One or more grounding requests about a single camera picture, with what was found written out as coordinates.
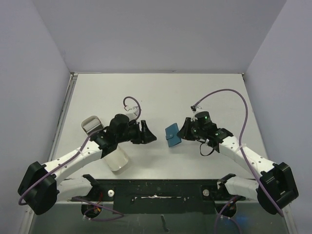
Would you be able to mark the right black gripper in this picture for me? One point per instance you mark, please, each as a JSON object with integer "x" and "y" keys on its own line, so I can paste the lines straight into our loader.
{"x": 189, "y": 130}

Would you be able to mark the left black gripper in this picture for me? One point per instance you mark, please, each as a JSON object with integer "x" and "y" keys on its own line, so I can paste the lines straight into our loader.
{"x": 142, "y": 137}

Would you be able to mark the blue leather card holder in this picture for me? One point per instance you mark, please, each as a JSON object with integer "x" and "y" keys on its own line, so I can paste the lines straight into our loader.
{"x": 171, "y": 135}

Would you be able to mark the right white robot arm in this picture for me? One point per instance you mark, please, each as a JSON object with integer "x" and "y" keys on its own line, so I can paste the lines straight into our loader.
{"x": 273, "y": 185}

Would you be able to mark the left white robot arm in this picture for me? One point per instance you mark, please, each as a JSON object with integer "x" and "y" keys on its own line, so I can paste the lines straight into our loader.
{"x": 39, "y": 188}

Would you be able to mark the white oblong plastic tray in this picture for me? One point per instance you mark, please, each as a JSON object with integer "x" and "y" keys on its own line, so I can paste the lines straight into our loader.
{"x": 114, "y": 156}

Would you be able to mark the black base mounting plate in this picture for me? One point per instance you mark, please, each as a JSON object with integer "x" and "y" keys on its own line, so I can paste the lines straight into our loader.
{"x": 156, "y": 192}

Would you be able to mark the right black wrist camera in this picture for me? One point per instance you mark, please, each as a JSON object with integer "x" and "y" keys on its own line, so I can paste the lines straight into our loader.
{"x": 201, "y": 117}

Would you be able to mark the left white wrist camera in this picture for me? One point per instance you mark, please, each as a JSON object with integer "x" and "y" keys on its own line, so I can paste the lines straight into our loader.
{"x": 132, "y": 113}

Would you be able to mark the aluminium left side rail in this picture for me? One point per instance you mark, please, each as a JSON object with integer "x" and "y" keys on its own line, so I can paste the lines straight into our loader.
{"x": 63, "y": 114}

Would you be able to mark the aluminium rail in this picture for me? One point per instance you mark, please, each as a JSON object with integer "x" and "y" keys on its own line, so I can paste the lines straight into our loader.
{"x": 151, "y": 215}
{"x": 63, "y": 114}

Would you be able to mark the aluminium front rail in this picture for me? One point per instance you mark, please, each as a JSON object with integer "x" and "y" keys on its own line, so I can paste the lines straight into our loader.
{"x": 151, "y": 215}

